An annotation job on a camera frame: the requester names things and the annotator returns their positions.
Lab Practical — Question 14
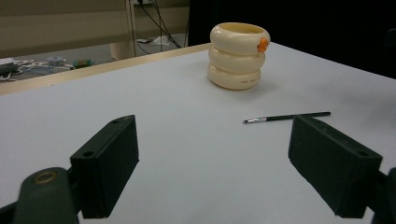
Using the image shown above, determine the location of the thin black paintbrush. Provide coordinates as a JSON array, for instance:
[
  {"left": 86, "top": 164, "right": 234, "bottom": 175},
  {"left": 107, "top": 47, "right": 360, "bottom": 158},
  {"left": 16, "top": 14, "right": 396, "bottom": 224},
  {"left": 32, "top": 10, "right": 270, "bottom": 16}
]
[{"left": 242, "top": 111, "right": 332, "bottom": 125}]

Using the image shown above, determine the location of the white cable bundle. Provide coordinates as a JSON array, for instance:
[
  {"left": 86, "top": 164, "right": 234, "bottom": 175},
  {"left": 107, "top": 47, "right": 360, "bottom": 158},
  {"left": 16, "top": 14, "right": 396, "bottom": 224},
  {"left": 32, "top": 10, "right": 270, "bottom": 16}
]
[{"left": 0, "top": 59, "right": 35, "bottom": 82}]

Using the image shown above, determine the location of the beige post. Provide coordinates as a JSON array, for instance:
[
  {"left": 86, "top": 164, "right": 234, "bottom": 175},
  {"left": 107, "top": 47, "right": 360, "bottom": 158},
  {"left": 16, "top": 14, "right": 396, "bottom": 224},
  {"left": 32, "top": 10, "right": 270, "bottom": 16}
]
[{"left": 109, "top": 0, "right": 138, "bottom": 62}]

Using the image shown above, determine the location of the pale blue small object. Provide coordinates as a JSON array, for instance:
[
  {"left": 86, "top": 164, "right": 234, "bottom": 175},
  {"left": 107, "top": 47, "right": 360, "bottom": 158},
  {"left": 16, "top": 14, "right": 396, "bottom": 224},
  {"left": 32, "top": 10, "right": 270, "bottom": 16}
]
[{"left": 46, "top": 55, "right": 73, "bottom": 70}]

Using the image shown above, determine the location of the green and blue small object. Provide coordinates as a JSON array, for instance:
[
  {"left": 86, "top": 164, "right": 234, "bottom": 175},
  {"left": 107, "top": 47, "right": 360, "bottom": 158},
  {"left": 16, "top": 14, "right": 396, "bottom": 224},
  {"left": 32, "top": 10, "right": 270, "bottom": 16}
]
[{"left": 72, "top": 59, "right": 95, "bottom": 70}]

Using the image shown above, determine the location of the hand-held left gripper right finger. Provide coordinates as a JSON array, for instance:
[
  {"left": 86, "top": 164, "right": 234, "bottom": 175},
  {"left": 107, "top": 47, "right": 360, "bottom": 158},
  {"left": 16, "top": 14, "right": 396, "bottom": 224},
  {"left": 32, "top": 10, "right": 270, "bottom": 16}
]
[{"left": 288, "top": 115, "right": 384, "bottom": 219}]

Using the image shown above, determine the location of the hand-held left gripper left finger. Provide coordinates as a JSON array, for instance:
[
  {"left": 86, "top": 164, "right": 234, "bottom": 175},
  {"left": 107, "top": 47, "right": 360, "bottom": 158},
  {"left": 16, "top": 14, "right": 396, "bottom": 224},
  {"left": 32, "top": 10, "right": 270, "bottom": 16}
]
[{"left": 69, "top": 114, "right": 140, "bottom": 219}]

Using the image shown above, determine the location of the cream ringed pen holder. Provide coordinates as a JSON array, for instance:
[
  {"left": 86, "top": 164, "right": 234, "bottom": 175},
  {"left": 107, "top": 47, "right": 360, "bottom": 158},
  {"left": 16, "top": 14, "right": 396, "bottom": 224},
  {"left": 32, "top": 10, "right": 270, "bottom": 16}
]
[{"left": 206, "top": 21, "right": 272, "bottom": 91}]

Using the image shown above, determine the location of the black cable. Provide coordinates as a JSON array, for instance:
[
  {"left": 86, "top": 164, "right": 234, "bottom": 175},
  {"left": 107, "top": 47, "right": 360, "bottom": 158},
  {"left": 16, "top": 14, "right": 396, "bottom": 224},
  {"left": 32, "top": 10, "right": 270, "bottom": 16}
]
[
  {"left": 126, "top": 0, "right": 153, "bottom": 58},
  {"left": 136, "top": 0, "right": 182, "bottom": 49}
]

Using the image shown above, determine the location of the white paper scrap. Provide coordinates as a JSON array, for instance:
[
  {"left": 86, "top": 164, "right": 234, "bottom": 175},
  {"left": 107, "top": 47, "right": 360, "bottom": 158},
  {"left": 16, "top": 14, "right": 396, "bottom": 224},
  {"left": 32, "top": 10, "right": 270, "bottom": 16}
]
[{"left": 152, "top": 35, "right": 173, "bottom": 47}]

